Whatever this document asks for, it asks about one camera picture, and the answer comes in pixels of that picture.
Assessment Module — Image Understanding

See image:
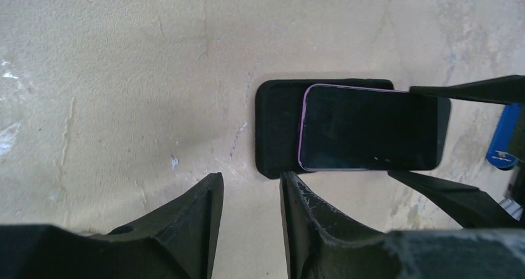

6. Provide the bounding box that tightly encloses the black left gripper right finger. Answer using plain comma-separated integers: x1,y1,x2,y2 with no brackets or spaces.
280,172,524,278

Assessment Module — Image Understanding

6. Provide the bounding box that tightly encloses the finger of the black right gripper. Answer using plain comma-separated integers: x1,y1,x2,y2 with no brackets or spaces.
388,171,524,229
409,75,524,105

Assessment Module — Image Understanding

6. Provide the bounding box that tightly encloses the black phone case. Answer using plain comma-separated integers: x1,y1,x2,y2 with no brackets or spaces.
254,78,451,180

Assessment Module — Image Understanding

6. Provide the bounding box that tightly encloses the purple phone black screen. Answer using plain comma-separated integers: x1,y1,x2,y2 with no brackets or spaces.
297,84,451,171

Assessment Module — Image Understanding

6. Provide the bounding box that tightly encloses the blue marker pen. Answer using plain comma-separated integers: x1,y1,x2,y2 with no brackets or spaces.
485,104,524,171

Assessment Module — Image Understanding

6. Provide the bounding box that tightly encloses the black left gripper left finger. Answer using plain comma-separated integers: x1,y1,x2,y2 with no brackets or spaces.
1,173,224,278

